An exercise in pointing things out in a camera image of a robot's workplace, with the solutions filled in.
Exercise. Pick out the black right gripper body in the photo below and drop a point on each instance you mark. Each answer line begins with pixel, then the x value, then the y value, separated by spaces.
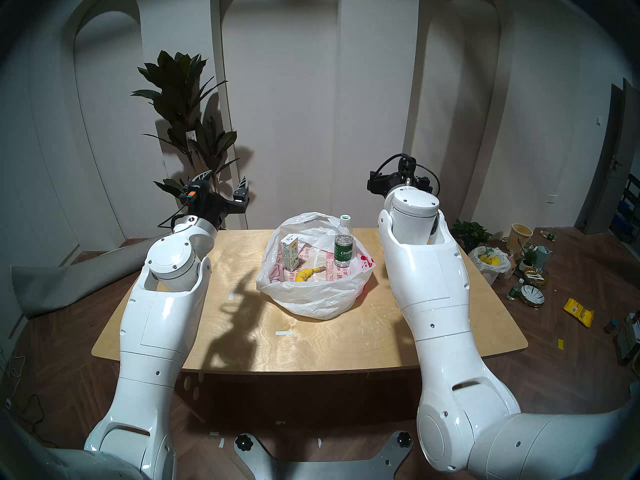
pixel 382 183

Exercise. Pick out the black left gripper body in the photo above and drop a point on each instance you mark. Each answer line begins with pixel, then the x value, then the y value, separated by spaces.
pixel 212 206

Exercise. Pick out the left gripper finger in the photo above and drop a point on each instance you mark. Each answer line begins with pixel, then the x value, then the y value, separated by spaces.
pixel 242 190
pixel 201 176

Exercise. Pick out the green-label water bottle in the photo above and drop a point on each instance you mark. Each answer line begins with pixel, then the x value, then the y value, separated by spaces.
pixel 343 249

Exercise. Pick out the green white milk carton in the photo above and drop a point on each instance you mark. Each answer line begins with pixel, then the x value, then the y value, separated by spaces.
pixel 290 254

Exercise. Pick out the yellow banana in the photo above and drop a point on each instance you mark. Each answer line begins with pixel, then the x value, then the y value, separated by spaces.
pixel 305 275

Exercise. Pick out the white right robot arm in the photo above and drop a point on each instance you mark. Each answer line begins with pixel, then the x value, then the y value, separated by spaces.
pixel 440 309

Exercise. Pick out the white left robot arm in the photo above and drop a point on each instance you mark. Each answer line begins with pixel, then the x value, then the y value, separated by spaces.
pixel 160 324

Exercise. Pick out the white red-printed plastic bag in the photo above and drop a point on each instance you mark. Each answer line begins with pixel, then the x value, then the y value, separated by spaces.
pixel 315 299

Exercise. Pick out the waste bin with white bag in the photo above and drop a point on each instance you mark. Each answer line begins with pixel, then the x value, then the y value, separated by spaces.
pixel 492 264

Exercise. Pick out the cardboard box of items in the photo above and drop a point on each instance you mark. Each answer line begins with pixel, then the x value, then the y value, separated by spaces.
pixel 629 339

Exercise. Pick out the tall dark-leaved potted plant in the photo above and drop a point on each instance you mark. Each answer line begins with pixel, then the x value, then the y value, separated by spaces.
pixel 175 94

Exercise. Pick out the small leafy green plant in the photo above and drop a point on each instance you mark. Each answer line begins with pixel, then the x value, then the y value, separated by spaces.
pixel 472 233

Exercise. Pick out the grey rolled floor mat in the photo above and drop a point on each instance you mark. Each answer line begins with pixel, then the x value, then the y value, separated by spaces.
pixel 75 279

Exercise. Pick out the tiny potted plant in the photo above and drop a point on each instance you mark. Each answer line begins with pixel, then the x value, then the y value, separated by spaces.
pixel 528 259

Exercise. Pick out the upright green floor bottle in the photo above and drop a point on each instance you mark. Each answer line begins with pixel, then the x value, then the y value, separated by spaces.
pixel 515 290

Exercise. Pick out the lying green floor bottle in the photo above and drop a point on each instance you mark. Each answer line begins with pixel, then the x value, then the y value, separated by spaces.
pixel 547 235

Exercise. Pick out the gold rimmed dish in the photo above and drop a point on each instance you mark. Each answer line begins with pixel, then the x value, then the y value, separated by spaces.
pixel 536 276

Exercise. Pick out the grey open door leaf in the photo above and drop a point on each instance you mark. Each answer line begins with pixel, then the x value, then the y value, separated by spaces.
pixel 607 174

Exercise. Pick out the yellow snack packet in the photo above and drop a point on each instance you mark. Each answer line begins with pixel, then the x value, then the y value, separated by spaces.
pixel 579 312

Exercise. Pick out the black base knob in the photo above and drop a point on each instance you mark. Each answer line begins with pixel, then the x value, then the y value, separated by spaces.
pixel 403 439
pixel 244 441

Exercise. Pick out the black metal shelf rack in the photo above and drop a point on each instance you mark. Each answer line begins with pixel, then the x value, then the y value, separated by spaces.
pixel 629 209

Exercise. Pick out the small dark bottle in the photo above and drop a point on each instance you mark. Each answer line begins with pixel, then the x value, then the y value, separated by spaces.
pixel 610 327

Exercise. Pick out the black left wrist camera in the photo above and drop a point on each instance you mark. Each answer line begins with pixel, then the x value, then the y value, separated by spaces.
pixel 191 190

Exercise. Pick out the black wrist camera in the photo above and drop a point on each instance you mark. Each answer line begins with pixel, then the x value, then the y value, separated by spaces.
pixel 407 166
pixel 191 190

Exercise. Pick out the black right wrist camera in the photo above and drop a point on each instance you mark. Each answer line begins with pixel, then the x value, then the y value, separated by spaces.
pixel 407 166

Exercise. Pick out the grey metal robot base plate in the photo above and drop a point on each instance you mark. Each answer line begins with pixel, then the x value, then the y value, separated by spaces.
pixel 320 469

